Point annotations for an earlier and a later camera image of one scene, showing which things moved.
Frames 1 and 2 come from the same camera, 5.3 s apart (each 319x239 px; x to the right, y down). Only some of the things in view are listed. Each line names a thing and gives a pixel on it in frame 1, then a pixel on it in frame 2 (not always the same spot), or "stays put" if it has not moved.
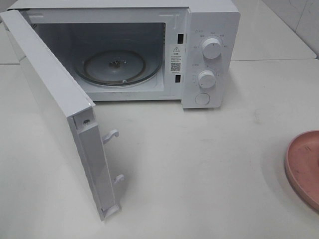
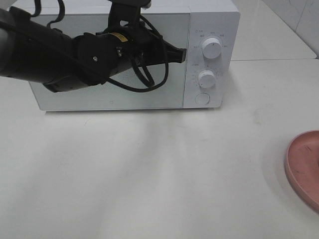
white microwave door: [72, 114] → [174, 92]
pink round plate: [302, 164] stays put
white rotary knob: [207, 78] stays put
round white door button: [202, 98] stays put
